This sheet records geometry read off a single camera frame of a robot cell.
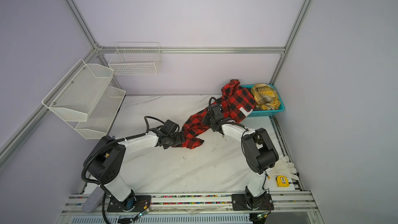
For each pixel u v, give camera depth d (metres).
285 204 0.74
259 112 1.01
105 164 0.46
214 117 0.75
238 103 1.00
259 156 0.49
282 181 0.79
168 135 0.75
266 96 1.04
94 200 0.72
